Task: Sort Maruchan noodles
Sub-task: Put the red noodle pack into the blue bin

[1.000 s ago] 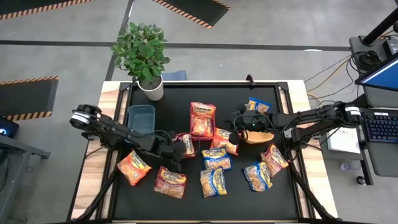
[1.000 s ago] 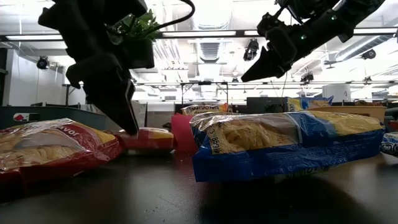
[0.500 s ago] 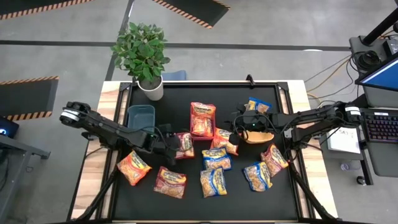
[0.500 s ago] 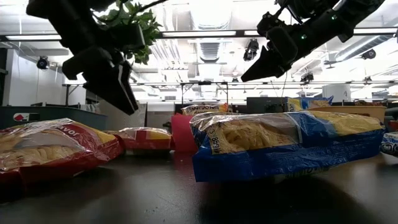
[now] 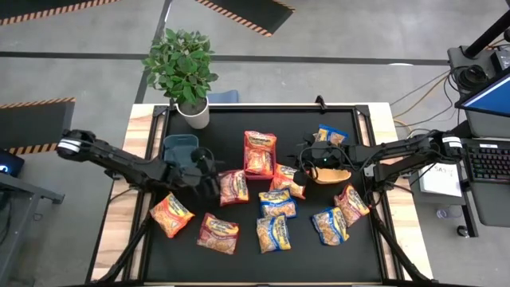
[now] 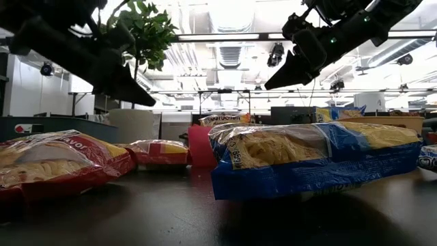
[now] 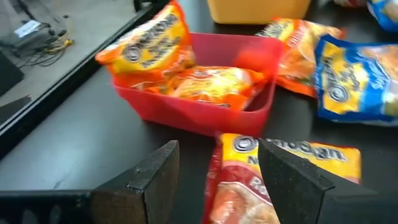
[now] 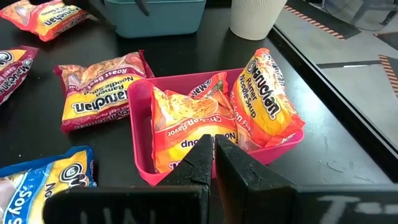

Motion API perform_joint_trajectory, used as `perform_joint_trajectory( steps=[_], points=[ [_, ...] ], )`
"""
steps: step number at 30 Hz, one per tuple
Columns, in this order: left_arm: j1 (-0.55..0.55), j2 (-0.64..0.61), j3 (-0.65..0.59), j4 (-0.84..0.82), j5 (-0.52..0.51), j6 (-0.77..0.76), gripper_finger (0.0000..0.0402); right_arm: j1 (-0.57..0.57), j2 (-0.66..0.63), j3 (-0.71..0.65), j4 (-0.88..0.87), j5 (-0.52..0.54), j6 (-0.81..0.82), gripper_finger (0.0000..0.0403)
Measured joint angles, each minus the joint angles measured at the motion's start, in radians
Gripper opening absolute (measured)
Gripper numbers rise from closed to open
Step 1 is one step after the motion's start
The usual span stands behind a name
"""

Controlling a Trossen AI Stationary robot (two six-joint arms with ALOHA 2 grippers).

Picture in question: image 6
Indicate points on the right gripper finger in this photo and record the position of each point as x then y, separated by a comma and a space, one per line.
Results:
290, 73

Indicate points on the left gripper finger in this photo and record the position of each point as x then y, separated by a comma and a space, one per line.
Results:
119, 85

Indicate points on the blue Maruchan ramen packet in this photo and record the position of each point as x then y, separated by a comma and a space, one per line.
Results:
428, 159
307, 171
338, 114

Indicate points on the red Maruchan ramen packet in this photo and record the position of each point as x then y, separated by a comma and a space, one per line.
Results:
61, 164
160, 152

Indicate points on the orange Maruchan ramen packet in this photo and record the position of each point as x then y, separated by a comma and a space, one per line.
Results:
222, 120

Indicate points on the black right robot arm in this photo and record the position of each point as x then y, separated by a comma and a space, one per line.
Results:
362, 24

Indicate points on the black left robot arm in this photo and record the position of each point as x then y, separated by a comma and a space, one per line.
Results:
41, 13

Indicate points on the black ceiling spotlight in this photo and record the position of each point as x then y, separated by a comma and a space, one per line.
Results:
405, 59
337, 85
47, 68

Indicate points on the black monitor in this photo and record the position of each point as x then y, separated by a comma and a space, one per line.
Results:
293, 115

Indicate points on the green leafy plant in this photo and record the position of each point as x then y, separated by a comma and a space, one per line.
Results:
150, 30

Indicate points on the teal plastic bin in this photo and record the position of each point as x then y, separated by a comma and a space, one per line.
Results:
68, 124

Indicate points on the black bar with lights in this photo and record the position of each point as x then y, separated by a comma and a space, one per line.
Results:
222, 36

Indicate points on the white cabinet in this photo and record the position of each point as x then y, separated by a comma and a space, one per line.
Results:
370, 102

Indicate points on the black box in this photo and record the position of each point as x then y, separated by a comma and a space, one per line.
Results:
195, 119

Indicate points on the pink plastic bin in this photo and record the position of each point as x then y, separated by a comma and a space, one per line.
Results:
201, 147

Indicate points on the yellow plastic bin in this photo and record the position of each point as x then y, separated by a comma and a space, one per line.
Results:
392, 121

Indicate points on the black hanging camera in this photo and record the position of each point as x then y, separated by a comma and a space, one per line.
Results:
276, 54

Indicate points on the silver ventilation duct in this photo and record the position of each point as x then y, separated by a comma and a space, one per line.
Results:
232, 20
392, 51

